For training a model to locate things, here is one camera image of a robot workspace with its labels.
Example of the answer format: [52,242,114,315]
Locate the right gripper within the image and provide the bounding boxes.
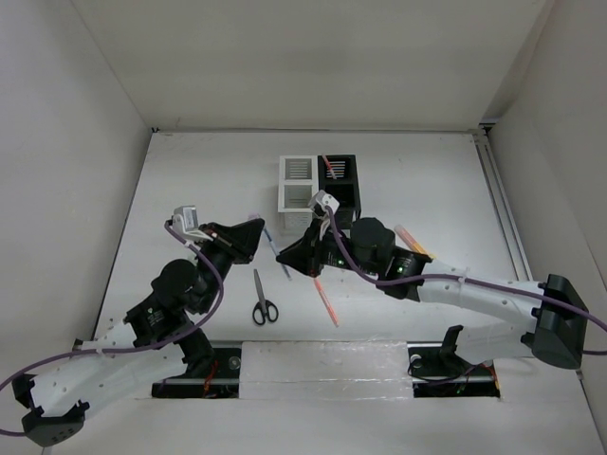
[276,218,379,277]

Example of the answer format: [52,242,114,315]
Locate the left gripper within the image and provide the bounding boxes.
[195,219,266,314]

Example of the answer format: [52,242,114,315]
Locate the blue pen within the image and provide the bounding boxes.
[263,227,292,282]

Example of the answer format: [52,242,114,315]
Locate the red pen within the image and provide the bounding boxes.
[322,155,337,180]

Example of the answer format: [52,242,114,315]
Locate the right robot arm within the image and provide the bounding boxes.
[276,218,587,373]

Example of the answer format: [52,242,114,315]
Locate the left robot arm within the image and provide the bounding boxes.
[3,213,265,447]

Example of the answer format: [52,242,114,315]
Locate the orange pen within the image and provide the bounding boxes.
[313,278,340,328]

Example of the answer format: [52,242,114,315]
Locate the white slotted container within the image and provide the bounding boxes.
[277,155,319,235]

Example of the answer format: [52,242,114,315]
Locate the black slotted container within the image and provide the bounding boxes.
[318,155,361,229]

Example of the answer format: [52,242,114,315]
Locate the pink orange highlighter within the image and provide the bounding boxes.
[394,225,433,258]

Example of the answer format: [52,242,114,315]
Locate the black handled scissors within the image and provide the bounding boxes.
[251,269,280,326]

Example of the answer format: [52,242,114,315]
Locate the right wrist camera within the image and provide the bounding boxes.
[308,190,340,218]

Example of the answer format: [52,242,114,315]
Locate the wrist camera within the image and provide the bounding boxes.
[308,190,340,218]
[173,205,200,237]

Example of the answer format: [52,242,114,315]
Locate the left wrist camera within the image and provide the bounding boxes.
[173,205,200,237]

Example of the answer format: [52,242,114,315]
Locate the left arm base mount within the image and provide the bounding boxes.
[151,329,243,399]

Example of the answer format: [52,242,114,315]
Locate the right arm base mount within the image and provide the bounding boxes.
[407,325,501,398]

